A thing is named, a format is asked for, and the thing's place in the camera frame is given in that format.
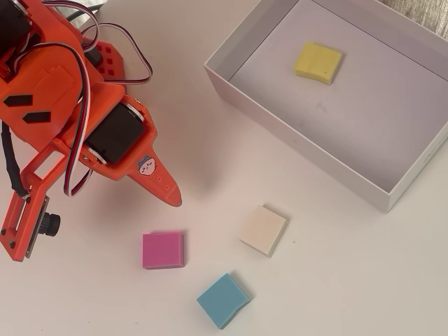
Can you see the orange robot base plate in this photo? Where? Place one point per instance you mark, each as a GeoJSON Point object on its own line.
{"type": "Point", "coordinates": [115, 70]}

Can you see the beige woven curtain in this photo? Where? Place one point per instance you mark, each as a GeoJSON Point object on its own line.
{"type": "Point", "coordinates": [430, 14]}

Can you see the yellow foam cuboid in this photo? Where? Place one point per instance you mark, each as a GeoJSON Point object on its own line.
{"type": "Point", "coordinates": [316, 63]}

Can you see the wrist camera on orange bracket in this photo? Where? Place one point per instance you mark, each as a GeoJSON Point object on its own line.
{"type": "Point", "coordinates": [21, 224]}

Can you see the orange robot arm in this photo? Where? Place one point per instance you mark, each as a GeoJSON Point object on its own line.
{"type": "Point", "coordinates": [45, 80]}

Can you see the cream foam cuboid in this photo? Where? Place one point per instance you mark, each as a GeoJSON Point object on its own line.
{"type": "Point", "coordinates": [262, 229]}

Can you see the white cardboard bin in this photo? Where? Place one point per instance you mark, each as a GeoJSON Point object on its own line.
{"type": "Point", "coordinates": [350, 115]}

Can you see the pink foam cuboid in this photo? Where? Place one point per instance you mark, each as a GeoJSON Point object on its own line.
{"type": "Point", "coordinates": [162, 249]}

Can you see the blue foam cuboid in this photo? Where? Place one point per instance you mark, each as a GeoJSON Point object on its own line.
{"type": "Point", "coordinates": [222, 301]}

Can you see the orange gripper black servo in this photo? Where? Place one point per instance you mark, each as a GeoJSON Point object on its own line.
{"type": "Point", "coordinates": [117, 134]}

